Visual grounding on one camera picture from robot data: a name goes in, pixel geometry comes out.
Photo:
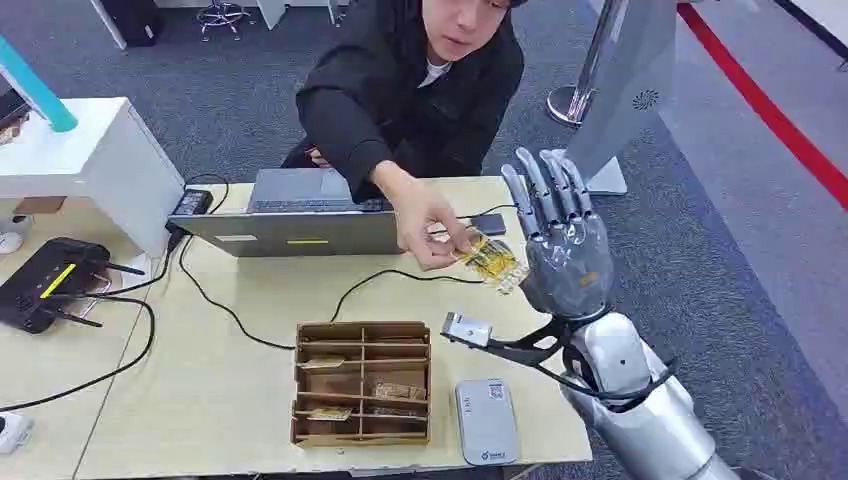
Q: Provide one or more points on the black power adapter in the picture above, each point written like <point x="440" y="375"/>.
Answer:
<point x="192" y="202"/>

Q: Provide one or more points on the white power bank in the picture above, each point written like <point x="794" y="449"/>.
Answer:
<point x="485" y="421"/>

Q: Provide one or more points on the grey laptop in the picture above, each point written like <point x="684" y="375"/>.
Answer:
<point x="298" y="222"/>

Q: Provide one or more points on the black bag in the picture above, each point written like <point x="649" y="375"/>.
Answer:
<point x="136" y="20"/>

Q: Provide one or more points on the chrome stool base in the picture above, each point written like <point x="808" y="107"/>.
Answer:
<point x="223" y="14"/>

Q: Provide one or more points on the wooden card box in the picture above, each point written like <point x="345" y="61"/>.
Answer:
<point x="362" y="384"/>

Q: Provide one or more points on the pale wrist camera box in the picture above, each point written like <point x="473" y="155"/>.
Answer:
<point x="468" y="329"/>

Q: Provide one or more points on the black router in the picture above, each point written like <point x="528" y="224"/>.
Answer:
<point x="46" y="281"/>

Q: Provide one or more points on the person's hand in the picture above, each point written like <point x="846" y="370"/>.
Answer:
<point x="427" y="225"/>

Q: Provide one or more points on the black small device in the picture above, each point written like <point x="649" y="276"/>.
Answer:
<point x="489" y="224"/>

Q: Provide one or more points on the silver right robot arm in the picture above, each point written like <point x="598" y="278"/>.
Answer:
<point x="636" y="397"/>

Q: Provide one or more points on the card in box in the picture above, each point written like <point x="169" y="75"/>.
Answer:
<point x="397" y="391"/>
<point x="322" y="363"/>
<point x="329" y="414"/>

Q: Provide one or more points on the person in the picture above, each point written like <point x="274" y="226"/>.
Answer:
<point x="424" y="99"/>

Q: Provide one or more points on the grey standing panel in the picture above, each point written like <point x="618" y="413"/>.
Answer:
<point x="616" y="93"/>

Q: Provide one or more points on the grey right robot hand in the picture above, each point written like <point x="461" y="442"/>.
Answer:
<point x="570" y="265"/>

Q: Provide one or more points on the red floor tape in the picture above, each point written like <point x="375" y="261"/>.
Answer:
<point x="768" y="109"/>

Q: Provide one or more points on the white box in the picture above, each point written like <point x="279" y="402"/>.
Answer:
<point x="93" y="166"/>

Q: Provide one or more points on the chrome stanchion post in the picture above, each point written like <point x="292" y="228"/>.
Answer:
<point x="580" y="79"/>

